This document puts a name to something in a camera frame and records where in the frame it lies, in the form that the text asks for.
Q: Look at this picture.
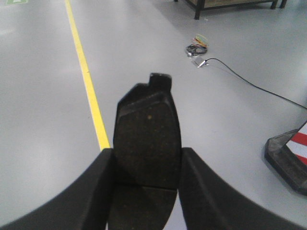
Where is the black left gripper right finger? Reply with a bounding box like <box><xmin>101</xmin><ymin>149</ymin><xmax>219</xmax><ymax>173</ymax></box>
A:
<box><xmin>178</xmin><ymin>148</ymin><xmax>303</xmax><ymax>230</ymax></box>

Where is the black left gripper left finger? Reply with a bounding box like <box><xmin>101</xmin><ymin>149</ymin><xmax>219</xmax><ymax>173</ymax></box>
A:
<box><xmin>1</xmin><ymin>149</ymin><xmax>115</xmax><ymax>230</ymax></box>

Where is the brake pad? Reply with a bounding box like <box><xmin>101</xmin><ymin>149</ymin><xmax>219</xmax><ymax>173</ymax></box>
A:
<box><xmin>107</xmin><ymin>73</ymin><xmax>181</xmax><ymax>230</ymax></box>

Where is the red white traffic cone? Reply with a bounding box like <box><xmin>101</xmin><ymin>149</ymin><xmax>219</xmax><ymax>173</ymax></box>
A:
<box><xmin>264</xmin><ymin>123</ymin><xmax>307</xmax><ymax>196</ymax></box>

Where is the black floor cable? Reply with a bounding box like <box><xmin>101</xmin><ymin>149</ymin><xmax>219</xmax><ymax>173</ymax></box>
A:
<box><xmin>190</xmin><ymin>56</ymin><xmax>307</xmax><ymax>111</ymax></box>

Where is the coloured wire bundle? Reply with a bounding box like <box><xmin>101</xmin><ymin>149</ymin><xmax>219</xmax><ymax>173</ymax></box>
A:
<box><xmin>185</xmin><ymin>33</ymin><xmax>210</xmax><ymax>58</ymax></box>

